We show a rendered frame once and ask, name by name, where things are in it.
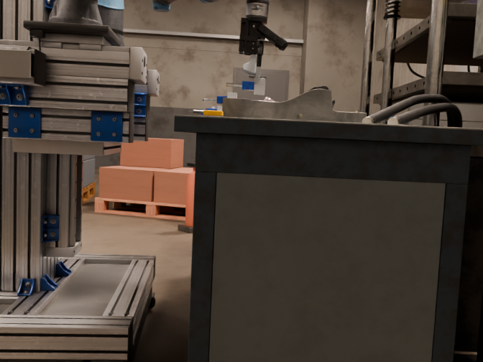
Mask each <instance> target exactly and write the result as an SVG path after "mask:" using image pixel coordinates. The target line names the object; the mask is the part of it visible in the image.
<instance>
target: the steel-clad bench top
mask: <svg viewBox="0 0 483 362"><path fill-rule="evenodd" d="M174 116H181V117H197V118H213V119H244V120H260V121H291V122H308V123H324V124H354V125H370V126H401V127H418V128H434V129H465V130H481V131H483V129H474V128H458V127H442V126H411V125H394V124H365V123H347V122H331V121H300V120H287V119H286V120H284V119H253V118H237V117H220V116H189V115H174Z"/></svg>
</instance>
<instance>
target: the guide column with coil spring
mask: <svg viewBox="0 0 483 362"><path fill-rule="evenodd" d="M394 5H399V3H391V4H388V5H387V6H394ZM395 9H397V10H398V7H391V8H388V9H387V11H389V10H395ZM388 14H398V11H392V12H388V13H387V15H388ZM396 35H397V18H395V17H389V18H387V19H386V30H385V51H384V61H383V72H382V92H381V104H380V110H383V109H385V108H387V107H390V106H391V105H392V99H391V97H392V87H393V76H394V66H395V39H396ZM379 124H387V121H381V122H380V123H379Z"/></svg>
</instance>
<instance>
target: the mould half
mask: <svg viewBox="0 0 483 362"><path fill-rule="evenodd" d="M222 111H223V112H224V116H225V117H237V118H253V119H284V120H286V119H287V120H300V121H331V122H347V123H362V120H363V119H364V118H366V117H367V113H356V112H339V111H335V110H333V108H332V95H331V90H325V89H314V90H310V91H308V92H306V93H303V94H301V95H299V96H297V97H295V98H292V99H290V100H288V101H283V102H270V101H256V100H249V99H247V98H223V105H222ZM299 113H301V114H302V117H301V118H299V117H298V114H299Z"/></svg>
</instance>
